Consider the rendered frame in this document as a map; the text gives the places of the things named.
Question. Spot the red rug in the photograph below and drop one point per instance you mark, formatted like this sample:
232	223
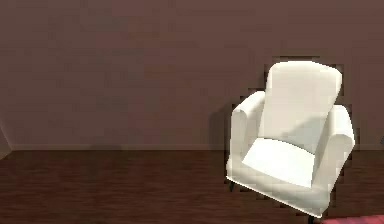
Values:
360	220

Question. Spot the white armchair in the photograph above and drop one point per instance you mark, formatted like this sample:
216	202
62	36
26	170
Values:
293	133

